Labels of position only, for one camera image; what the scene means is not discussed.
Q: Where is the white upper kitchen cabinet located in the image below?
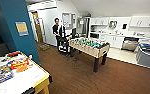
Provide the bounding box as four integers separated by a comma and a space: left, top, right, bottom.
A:
90, 17, 110, 27
129, 15, 150, 29

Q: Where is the white lower kitchen cabinet unit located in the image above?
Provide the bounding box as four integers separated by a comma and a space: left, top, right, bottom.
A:
90, 30, 150, 50

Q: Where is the black wheeled cart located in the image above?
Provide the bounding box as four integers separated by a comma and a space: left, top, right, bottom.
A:
57, 28, 79, 55

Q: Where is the foosball table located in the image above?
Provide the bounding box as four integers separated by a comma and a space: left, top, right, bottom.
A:
68, 37, 111, 73

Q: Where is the person in black clothes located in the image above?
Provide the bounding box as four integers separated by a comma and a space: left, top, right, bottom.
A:
51, 17, 67, 51

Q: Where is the cardboard box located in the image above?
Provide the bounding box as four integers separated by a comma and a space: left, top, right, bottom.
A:
40, 44, 51, 52

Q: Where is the white door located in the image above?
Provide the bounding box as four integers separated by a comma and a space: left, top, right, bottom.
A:
37, 17, 47, 45

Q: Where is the brown wooden door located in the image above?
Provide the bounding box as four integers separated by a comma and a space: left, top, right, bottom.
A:
31, 11, 44, 44

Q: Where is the red and black game piece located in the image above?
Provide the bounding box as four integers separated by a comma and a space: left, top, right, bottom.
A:
7, 51, 23, 57

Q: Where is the white table with yellow edge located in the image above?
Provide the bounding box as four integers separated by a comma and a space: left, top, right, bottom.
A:
0, 50, 53, 94

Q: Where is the grey bin with black lid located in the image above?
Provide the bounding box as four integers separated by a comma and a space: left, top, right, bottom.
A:
135, 49, 150, 69

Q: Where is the grey bin with blue lid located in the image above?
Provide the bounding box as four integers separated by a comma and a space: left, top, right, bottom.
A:
139, 42, 150, 54

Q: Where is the wall notice board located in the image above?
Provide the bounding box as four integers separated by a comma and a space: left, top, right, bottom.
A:
61, 12, 77, 30

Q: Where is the yellow wall poster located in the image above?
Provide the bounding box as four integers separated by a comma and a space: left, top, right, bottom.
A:
14, 21, 30, 37

